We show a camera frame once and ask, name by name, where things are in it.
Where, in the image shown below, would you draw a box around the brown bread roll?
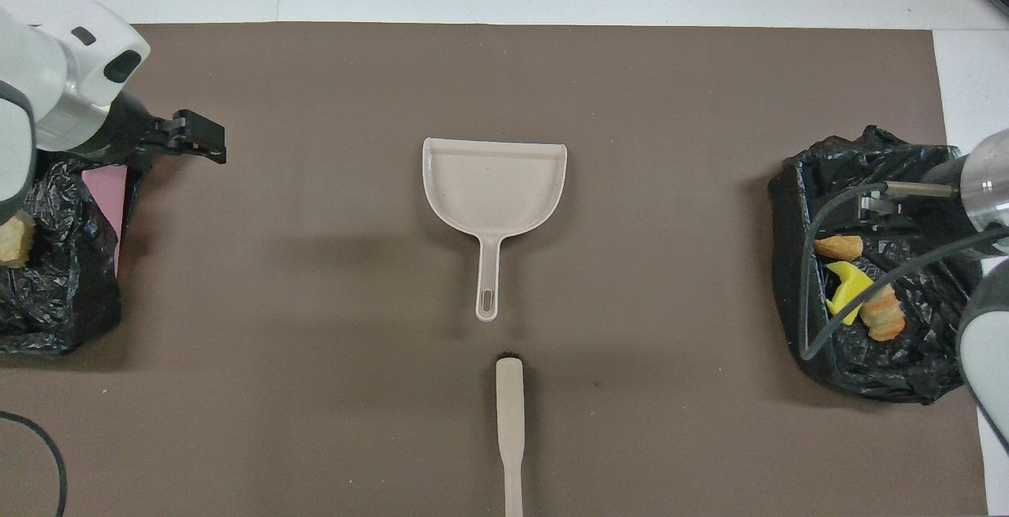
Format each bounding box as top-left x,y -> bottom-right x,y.
813,234 -> 866,261

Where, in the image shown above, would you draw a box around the long pale striped croissant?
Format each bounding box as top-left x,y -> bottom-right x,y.
0,210 -> 37,270

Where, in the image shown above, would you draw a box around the black garbage bag lined bin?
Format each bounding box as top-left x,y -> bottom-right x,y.
769,125 -> 1000,405

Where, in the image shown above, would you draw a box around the pink box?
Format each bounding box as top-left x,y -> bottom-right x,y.
80,166 -> 129,273

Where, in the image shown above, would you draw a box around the beige plastic dustpan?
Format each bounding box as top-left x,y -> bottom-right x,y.
422,136 -> 568,323

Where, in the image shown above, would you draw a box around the black garbage bag over pink box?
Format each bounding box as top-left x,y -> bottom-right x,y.
0,151 -> 144,356

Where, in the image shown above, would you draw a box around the notched yellow sponge piece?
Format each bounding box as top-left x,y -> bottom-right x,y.
825,260 -> 875,326

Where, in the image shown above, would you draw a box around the pale flaky pastry piece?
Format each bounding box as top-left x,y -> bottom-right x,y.
859,283 -> 907,342

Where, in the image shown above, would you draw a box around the brown table mat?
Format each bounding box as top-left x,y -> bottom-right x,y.
0,22 -> 991,517

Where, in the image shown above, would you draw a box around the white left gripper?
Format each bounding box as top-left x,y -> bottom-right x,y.
47,2 -> 228,169

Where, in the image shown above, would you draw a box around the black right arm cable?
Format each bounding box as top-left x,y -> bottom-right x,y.
799,180 -> 1009,362

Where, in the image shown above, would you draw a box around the beige hand brush black bristles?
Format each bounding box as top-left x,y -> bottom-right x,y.
494,352 -> 527,517

